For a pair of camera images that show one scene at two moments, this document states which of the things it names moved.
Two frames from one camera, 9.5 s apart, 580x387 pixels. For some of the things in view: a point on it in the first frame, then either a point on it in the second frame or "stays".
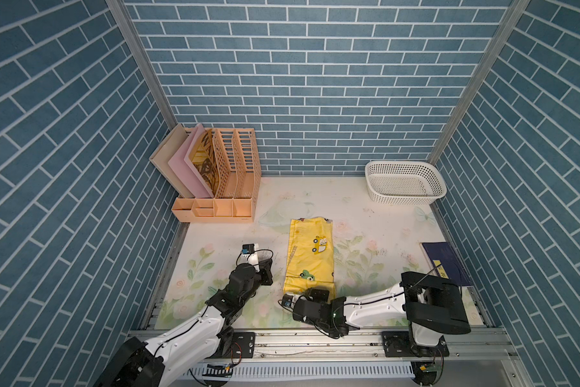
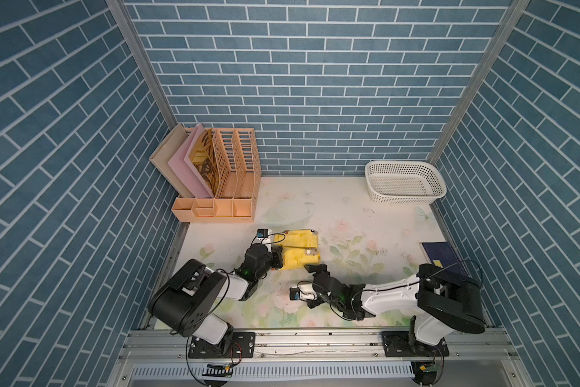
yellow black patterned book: [205, 157] stays
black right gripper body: [317, 297] → [339, 308]
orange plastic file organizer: [238, 176] stays
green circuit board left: [220, 370] stays
